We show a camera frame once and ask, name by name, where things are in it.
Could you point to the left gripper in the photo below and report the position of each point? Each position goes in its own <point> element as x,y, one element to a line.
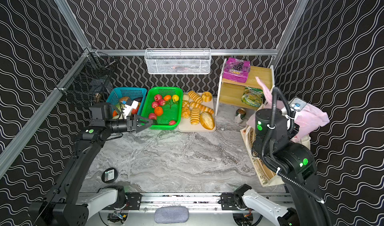
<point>133,123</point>

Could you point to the floral canvas tote bag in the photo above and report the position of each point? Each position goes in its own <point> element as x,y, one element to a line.
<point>266,177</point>

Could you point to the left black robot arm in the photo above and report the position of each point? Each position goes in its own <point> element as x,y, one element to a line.
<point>60,207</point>

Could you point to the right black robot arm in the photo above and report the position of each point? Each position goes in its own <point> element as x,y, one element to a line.
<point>291,161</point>

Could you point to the orange fruit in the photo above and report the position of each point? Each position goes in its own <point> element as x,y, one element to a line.
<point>158,110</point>

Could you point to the brown potato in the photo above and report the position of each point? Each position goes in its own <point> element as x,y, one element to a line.
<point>124,99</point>

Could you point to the green plastic basket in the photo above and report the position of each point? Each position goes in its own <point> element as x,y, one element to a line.
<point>171,116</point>

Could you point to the teal plastic basket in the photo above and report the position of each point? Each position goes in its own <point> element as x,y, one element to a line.
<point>131,92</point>

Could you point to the yellow lemon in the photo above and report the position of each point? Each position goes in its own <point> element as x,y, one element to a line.
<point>175,98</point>

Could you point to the white bread tray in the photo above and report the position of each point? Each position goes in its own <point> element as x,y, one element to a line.
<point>186,126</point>

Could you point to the braided golden bread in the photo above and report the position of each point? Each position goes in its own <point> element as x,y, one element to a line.
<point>186,112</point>

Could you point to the braided pale bread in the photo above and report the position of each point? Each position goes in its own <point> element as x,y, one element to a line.
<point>185,104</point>

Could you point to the white steamed bun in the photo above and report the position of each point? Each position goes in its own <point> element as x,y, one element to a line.
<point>186,97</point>

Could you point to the striped long bread front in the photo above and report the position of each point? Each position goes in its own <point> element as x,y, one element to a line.
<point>195,116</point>

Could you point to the striped long bread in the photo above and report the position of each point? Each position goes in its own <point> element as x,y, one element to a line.
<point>202,107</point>
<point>195,97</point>
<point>195,116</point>

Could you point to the round black barcode disc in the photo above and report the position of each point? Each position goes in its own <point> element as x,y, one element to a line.
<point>109,175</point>

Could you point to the striped long bread back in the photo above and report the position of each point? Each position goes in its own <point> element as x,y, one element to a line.
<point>195,97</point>

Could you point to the striped long bread middle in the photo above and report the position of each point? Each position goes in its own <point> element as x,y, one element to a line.
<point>202,107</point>

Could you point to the large round crusty bread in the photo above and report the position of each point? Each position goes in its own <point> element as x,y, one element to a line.
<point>207,121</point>

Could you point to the yellow pumpkin shaped bread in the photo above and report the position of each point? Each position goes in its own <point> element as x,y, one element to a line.
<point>207,96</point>

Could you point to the grey padded cushion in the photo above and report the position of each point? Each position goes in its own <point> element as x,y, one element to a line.
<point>171,215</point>

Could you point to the white wooden shelf rack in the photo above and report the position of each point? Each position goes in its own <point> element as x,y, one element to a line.
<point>230,92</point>

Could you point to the green tea can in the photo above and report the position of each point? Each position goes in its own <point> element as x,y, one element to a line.
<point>240,115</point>

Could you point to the purple snack bag left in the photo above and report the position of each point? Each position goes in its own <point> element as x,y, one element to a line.
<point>237,70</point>

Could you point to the green apple tea snack bag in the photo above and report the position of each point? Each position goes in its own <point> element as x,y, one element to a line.
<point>253,97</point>

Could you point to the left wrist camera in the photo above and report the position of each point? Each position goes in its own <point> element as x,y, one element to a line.
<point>128,110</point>

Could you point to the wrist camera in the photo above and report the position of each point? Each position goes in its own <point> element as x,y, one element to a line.
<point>297,104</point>
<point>128,110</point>

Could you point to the white wire wall basket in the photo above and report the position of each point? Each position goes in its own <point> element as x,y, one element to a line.
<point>178,61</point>

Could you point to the metal base rail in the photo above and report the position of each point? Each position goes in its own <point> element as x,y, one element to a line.
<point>195,202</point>

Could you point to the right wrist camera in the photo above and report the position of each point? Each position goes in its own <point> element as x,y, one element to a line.
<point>297,104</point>

